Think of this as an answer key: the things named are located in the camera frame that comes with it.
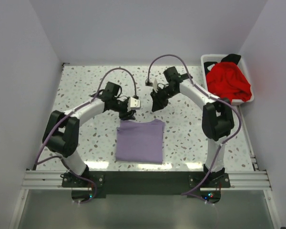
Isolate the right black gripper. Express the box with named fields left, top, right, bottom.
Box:
left=150, top=86, right=178, bottom=113

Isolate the purple t shirt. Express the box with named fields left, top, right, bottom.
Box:
left=115, top=119, right=165, bottom=164

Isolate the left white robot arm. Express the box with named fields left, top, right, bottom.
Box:
left=42, top=82, right=141, bottom=187

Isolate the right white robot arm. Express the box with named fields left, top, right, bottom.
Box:
left=145, top=67, right=235, bottom=187

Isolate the white plastic basket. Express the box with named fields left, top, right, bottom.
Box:
left=201, top=57, right=254, bottom=106

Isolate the red t shirt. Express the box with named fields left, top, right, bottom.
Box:
left=206, top=62, right=252, bottom=102

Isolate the black t shirt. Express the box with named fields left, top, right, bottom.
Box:
left=201, top=53, right=241, bottom=74

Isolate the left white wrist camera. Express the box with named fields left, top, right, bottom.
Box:
left=127, top=97, right=141, bottom=111

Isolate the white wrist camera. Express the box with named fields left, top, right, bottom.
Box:
left=145, top=79, right=158, bottom=92
left=127, top=97, right=141, bottom=111

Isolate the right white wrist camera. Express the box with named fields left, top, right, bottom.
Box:
left=145, top=79, right=158, bottom=92

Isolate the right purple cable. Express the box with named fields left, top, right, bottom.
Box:
left=144, top=54, right=242, bottom=199

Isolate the purple cable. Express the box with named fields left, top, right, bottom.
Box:
left=34, top=68, right=139, bottom=204
left=144, top=54, right=242, bottom=199

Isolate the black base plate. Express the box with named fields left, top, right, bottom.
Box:
left=61, top=170, right=231, bottom=200

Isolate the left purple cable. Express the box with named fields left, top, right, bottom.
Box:
left=34, top=68, right=139, bottom=204

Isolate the aluminium frame rail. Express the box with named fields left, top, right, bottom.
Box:
left=21, top=147, right=274, bottom=191

